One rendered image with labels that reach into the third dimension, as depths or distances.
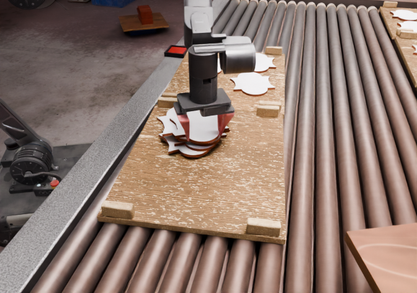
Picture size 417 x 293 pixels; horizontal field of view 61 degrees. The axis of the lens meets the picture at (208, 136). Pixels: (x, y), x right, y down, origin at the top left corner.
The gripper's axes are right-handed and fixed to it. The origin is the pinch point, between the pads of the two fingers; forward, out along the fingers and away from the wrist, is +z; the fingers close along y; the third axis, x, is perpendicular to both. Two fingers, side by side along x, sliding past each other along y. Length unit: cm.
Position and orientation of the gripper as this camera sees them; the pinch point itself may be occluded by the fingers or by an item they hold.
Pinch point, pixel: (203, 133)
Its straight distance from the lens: 78.8
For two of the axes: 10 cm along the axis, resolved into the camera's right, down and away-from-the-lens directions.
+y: 9.6, -1.6, 2.2
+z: 0.0, 8.2, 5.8
